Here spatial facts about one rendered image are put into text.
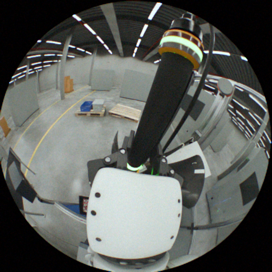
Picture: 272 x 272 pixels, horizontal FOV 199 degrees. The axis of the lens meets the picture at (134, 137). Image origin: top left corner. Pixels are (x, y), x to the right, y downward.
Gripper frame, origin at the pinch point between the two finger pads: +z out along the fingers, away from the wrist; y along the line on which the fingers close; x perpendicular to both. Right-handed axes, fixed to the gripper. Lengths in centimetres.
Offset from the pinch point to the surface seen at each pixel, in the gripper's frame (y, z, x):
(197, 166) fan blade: 20.2, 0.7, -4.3
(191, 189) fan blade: 14.2, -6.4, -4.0
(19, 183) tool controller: -57, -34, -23
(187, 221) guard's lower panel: 70, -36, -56
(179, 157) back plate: 32.9, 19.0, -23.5
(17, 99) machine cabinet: -609, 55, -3
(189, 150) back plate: 38.2, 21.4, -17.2
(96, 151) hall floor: -65, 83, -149
